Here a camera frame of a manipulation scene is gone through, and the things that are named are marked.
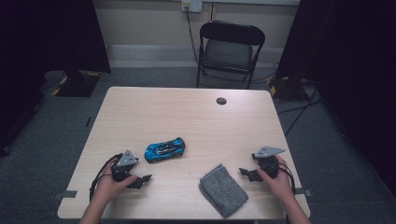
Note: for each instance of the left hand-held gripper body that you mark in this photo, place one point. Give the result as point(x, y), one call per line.
point(123, 168)

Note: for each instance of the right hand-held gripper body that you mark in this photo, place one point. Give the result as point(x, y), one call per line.
point(268, 161)

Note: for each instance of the grey cloth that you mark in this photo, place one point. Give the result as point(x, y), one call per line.
point(222, 193)

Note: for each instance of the blue toy car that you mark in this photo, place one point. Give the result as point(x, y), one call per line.
point(165, 149)

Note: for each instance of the person's right hand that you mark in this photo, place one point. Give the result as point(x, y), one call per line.
point(278, 185)

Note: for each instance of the person's left hand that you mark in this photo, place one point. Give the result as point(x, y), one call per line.
point(109, 188)

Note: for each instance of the grey tape piece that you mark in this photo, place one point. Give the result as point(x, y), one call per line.
point(306, 192)
point(67, 194)

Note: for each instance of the round table grommet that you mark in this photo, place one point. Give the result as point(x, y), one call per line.
point(221, 101)

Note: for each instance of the black stand base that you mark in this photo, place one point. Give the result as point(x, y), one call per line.
point(77, 85)
point(288, 90)

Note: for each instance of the black folding chair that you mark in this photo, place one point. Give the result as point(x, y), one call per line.
point(230, 53)

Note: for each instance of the dark curtain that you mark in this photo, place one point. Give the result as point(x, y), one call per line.
point(40, 46)
point(351, 62)

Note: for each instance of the white wall socket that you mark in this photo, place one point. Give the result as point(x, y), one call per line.
point(192, 5)

